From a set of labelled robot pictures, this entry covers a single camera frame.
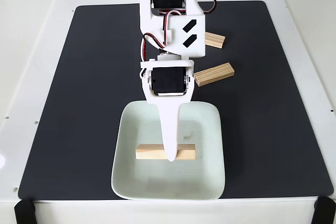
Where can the grooved wooden block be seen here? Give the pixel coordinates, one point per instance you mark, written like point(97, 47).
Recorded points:
point(218, 73)
point(147, 153)

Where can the smooth pale wooden block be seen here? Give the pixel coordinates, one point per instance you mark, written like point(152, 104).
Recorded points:
point(215, 40)

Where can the pale green square plate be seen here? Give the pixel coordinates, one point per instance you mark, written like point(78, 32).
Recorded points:
point(131, 182)

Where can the black table mat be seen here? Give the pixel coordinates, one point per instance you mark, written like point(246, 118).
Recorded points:
point(78, 103)

